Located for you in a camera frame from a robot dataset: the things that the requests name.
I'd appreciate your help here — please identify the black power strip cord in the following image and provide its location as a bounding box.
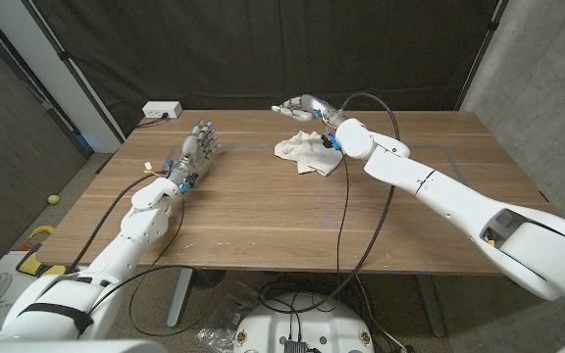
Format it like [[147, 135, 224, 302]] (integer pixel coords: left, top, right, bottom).
[[134, 113, 170, 129]]

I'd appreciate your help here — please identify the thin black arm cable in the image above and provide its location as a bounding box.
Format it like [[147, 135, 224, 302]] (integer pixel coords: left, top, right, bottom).
[[334, 155, 350, 291], [88, 194, 200, 339]]

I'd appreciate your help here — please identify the yellow banana toy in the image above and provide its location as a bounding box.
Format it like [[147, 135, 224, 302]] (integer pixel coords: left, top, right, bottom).
[[27, 225, 56, 240]]

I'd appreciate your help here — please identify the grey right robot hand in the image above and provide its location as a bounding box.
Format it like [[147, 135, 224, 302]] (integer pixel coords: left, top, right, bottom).
[[271, 94, 348, 129]]

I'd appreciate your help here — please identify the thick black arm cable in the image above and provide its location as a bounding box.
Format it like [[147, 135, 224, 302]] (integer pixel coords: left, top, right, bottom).
[[258, 91, 401, 315], [64, 171, 171, 275]]

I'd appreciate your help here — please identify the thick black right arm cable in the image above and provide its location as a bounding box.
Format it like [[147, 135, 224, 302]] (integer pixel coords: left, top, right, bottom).
[[258, 91, 401, 315]]

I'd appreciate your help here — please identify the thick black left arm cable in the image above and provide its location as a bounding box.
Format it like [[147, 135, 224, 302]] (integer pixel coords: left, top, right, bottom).
[[64, 171, 171, 275]]

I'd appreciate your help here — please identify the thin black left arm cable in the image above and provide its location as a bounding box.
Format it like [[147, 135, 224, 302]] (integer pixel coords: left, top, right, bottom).
[[88, 194, 200, 339]]

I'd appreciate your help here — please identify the black backdrop curtain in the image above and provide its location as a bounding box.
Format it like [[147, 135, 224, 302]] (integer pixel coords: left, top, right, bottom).
[[20, 0, 509, 138]]

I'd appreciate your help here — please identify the black backdrop stand pole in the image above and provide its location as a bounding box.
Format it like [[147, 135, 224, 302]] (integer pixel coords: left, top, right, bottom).
[[20, 0, 127, 143], [453, 0, 509, 112]]

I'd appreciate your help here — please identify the white power strip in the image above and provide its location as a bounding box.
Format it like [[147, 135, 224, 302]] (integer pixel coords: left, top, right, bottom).
[[141, 101, 183, 121]]

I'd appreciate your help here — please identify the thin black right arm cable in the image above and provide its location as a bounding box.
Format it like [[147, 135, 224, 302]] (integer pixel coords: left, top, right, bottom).
[[334, 155, 350, 291]]

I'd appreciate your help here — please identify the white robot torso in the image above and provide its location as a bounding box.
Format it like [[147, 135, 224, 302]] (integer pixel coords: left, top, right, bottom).
[[0, 337, 169, 353]]

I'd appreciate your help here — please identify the white table leg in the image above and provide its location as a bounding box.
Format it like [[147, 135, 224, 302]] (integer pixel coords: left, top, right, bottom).
[[166, 268, 195, 328]]

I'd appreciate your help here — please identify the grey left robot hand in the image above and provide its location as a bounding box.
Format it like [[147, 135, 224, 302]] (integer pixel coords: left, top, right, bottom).
[[167, 119, 221, 193]]

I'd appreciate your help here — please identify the grey table leg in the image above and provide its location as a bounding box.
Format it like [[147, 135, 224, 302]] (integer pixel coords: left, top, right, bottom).
[[414, 274, 448, 338]]

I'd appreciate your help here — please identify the white cloth rag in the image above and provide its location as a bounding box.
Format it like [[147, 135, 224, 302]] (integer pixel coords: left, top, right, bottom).
[[274, 129, 343, 177]]

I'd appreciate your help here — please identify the yellow and black pad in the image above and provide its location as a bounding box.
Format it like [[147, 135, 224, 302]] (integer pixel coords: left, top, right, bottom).
[[16, 243, 68, 278]]

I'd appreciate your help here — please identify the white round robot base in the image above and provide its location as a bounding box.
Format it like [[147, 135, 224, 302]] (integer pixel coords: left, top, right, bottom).
[[232, 292, 376, 353]]

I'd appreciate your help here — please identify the clear plastic bag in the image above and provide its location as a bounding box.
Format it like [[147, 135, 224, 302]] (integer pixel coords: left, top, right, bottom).
[[196, 281, 259, 353]]

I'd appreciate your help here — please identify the black round floor fan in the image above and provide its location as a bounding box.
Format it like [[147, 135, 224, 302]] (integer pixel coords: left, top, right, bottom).
[[191, 269, 228, 290]]

